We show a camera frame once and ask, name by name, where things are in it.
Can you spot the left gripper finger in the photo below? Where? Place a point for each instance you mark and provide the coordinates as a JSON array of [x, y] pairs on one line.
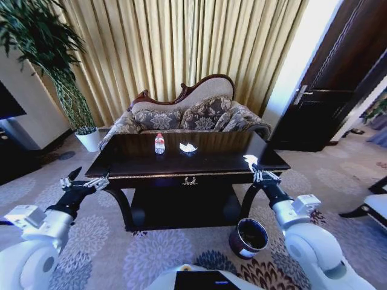
[[74, 174], [96, 182]]

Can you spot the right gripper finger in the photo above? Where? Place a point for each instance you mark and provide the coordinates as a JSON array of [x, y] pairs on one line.
[[270, 176], [257, 172]]

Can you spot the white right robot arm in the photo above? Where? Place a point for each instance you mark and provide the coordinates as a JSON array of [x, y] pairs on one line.
[[308, 241]]

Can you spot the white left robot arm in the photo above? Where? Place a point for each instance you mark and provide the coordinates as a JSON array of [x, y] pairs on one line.
[[27, 253]]

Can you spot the dark round trash bin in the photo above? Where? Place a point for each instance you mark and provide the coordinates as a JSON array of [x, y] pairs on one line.
[[249, 238]]

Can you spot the small crumpled white tissue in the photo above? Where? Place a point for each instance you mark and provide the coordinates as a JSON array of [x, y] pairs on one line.
[[249, 158]]

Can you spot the white plant pot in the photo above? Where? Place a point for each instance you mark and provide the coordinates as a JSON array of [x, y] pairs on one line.
[[89, 140]]

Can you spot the dark television cabinet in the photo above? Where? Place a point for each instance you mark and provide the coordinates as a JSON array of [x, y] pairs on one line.
[[15, 151]]

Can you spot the crumpled white paper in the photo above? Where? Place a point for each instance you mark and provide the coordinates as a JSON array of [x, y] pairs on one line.
[[188, 147]]

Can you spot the clear plastic water bottle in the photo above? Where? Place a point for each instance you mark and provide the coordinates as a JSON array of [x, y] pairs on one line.
[[160, 144]]

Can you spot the dark wooden coffee table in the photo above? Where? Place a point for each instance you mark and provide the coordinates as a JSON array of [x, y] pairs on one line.
[[181, 169]]

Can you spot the floral sofa cushion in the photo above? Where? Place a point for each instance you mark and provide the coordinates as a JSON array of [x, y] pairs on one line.
[[205, 113], [157, 120]]

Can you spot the floral upholstered sofa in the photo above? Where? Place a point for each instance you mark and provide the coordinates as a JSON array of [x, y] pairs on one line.
[[211, 87]]

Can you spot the dark shoes on floor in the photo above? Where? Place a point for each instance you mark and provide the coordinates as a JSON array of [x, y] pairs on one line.
[[356, 131]]

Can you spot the black flat television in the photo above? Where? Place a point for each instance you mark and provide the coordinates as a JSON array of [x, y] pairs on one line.
[[7, 102]]

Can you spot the dark chair with pale seat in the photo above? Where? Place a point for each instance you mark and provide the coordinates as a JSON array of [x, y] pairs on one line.
[[373, 202]]

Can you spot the dark wooden door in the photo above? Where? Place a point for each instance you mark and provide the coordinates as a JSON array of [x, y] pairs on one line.
[[332, 75]]

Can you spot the small leafy green plant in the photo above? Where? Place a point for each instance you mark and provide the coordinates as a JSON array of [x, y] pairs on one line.
[[378, 110]]

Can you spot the tall green potted plant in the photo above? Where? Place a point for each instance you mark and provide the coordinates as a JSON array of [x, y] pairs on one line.
[[39, 36]]

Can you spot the golden pleated curtain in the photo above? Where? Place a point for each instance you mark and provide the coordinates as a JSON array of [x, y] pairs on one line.
[[169, 45]]

